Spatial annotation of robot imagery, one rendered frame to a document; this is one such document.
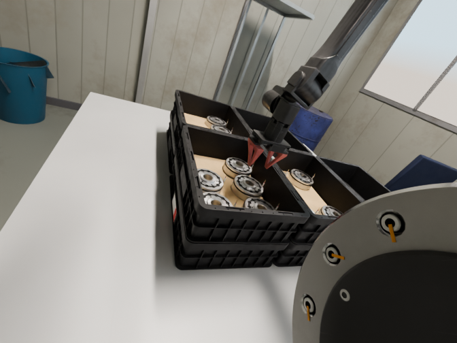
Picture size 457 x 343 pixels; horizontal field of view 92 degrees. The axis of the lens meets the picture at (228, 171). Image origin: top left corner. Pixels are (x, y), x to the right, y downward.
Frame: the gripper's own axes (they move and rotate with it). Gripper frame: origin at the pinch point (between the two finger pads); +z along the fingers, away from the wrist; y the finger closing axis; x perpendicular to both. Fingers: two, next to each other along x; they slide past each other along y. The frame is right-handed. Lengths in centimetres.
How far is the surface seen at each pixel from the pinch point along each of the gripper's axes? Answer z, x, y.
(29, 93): 66, -172, 105
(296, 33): -62, -211, -130
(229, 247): 14.0, 18.6, 11.0
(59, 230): 25, 3, 48
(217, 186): 8.8, 1.2, 11.0
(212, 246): 13.8, 18.3, 15.6
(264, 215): 2.2, 19.0, 7.0
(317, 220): 2.4, 20.2, -9.8
